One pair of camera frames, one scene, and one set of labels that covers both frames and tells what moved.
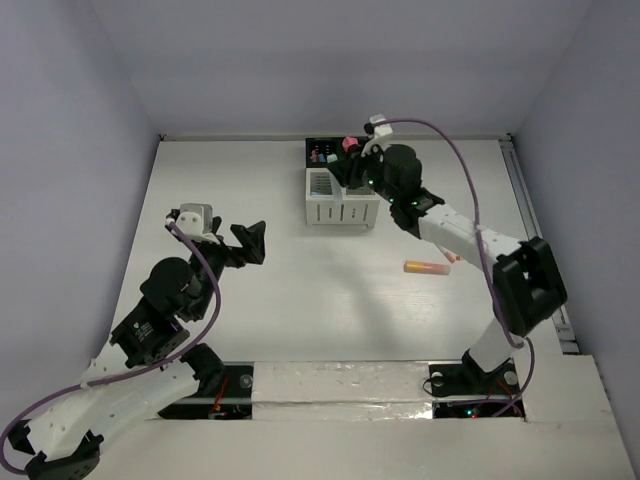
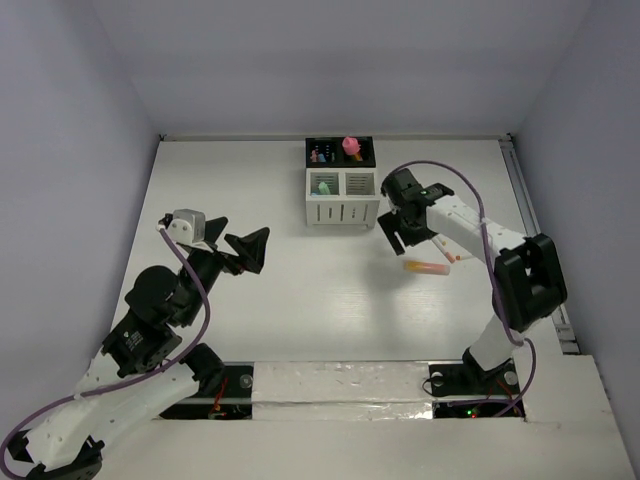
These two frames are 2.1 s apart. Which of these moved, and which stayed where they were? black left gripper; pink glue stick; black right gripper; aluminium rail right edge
Moved: black right gripper
Stayed: black left gripper; aluminium rail right edge; pink glue stick
